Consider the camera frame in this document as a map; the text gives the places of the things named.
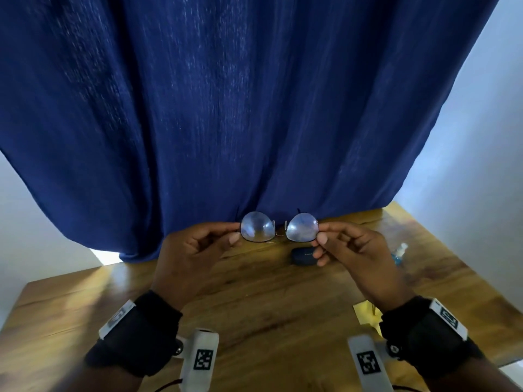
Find person's right hand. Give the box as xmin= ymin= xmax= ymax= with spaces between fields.
xmin=311 ymin=221 xmax=416 ymax=314

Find person's left hand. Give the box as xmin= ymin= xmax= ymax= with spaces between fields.
xmin=150 ymin=221 xmax=242 ymax=313

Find blue spray bottle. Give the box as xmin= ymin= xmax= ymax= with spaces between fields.
xmin=390 ymin=242 xmax=409 ymax=266

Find yellow cleaning cloth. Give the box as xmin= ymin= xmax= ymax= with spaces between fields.
xmin=352 ymin=301 xmax=384 ymax=326

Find dark blue glasses case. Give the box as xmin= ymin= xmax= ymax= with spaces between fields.
xmin=290 ymin=247 xmax=319 ymax=267

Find round black-framed eyeglasses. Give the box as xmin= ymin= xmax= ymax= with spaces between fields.
xmin=238 ymin=207 xmax=320 ymax=244

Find person's left forearm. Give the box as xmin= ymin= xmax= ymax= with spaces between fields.
xmin=53 ymin=359 xmax=144 ymax=392

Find person's right forearm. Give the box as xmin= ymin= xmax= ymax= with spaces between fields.
xmin=424 ymin=357 xmax=523 ymax=392

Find black left wristband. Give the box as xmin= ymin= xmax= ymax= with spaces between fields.
xmin=84 ymin=290 xmax=184 ymax=378

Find black wristband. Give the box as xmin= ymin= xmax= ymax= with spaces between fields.
xmin=84 ymin=290 xmax=184 ymax=378
xmin=379 ymin=296 xmax=487 ymax=380

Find white left wristband marker tag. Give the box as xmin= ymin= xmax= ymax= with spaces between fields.
xmin=98 ymin=299 xmax=136 ymax=340

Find white wristband marker tag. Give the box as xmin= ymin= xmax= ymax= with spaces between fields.
xmin=98 ymin=299 xmax=136 ymax=340
xmin=429 ymin=298 xmax=469 ymax=341

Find black right wristband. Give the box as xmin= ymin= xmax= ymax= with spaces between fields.
xmin=379 ymin=296 xmax=487 ymax=380

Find white right wristband marker tag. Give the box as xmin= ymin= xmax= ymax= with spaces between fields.
xmin=429 ymin=298 xmax=469 ymax=341

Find blue curtain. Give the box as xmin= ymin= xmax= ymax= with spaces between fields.
xmin=0 ymin=0 xmax=502 ymax=264

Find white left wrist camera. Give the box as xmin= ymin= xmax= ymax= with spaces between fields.
xmin=178 ymin=329 xmax=220 ymax=392

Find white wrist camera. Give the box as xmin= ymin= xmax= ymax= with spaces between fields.
xmin=178 ymin=329 xmax=220 ymax=392
xmin=347 ymin=334 xmax=394 ymax=392

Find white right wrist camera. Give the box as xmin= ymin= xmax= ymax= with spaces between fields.
xmin=347 ymin=334 xmax=394 ymax=392

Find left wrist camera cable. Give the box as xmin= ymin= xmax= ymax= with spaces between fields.
xmin=153 ymin=377 xmax=184 ymax=392

